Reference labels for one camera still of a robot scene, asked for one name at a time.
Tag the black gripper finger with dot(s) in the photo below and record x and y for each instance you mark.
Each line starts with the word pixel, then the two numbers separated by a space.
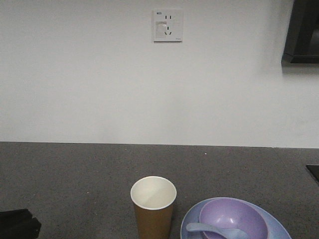
pixel 19 224

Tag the brown paper cup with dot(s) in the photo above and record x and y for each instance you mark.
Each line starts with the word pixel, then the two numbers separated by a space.
pixel 153 198

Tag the light blue plastic spoon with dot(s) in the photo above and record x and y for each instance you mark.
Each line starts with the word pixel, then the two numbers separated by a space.
pixel 226 233

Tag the purple plastic bowl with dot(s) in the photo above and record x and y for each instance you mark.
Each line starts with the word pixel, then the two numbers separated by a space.
pixel 228 213

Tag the light blue plastic plate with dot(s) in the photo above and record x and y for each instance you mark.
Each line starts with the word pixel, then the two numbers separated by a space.
pixel 275 228

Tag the white wall power socket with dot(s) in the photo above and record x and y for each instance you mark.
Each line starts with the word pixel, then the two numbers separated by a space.
pixel 167 25

